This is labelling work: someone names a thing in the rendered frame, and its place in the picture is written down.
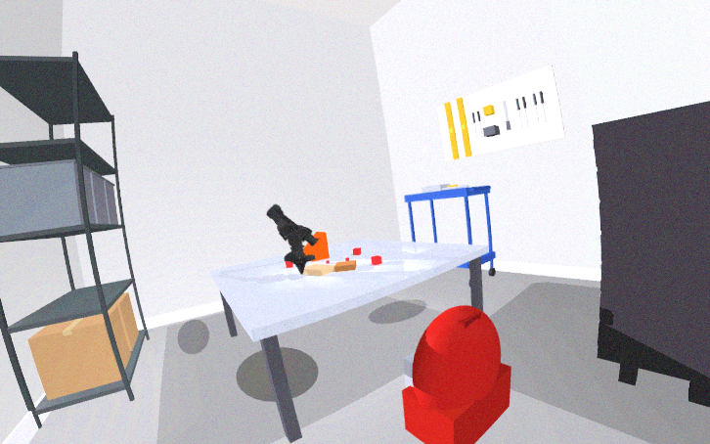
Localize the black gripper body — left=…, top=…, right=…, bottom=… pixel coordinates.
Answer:
left=284, top=244, right=315, bottom=262

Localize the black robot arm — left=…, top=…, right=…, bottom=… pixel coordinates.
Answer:
left=266, top=203, right=318, bottom=262

